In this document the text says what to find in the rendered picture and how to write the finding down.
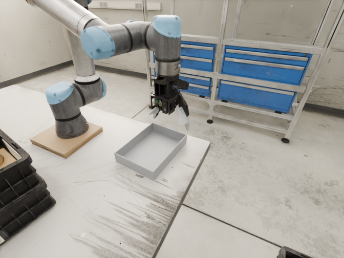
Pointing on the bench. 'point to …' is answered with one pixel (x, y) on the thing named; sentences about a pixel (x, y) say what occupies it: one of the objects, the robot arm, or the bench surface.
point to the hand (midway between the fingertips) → (171, 123)
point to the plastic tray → (151, 150)
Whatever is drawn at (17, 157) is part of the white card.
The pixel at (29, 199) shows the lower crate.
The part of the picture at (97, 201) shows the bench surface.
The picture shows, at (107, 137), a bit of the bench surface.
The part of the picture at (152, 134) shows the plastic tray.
